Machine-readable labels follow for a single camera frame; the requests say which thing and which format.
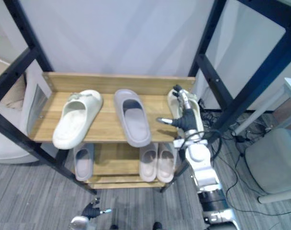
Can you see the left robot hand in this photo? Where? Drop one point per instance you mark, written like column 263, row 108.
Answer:
column 91, row 210

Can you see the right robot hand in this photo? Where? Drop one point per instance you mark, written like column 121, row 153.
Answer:
column 186, row 118

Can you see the cream slide slipper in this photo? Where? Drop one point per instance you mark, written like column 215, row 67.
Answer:
column 198, row 112

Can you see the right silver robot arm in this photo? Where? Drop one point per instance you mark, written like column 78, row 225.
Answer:
column 207, row 184

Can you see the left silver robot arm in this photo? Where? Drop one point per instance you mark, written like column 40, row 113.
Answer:
column 79, row 223

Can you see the wooden shoe rack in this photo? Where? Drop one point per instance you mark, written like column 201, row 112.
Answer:
column 107, row 124

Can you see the grey slide slipper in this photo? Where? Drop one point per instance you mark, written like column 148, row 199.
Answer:
column 133, row 117
column 83, row 161

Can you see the beige slide slipper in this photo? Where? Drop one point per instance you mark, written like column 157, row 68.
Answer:
column 166, row 164
column 148, row 163

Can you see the robot dark foot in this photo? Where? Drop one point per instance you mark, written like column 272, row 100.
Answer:
column 157, row 225

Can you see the white table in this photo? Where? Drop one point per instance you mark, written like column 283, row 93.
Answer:
column 267, row 105

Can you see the cream slipper with bow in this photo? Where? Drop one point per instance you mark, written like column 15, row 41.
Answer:
column 74, row 117

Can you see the grey padded chair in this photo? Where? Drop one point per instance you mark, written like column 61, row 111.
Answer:
column 272, row 160

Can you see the white pouf seat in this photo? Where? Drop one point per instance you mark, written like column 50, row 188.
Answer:
column 9, row 143

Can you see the black metal frame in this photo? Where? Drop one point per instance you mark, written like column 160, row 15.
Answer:
column 222, row 79

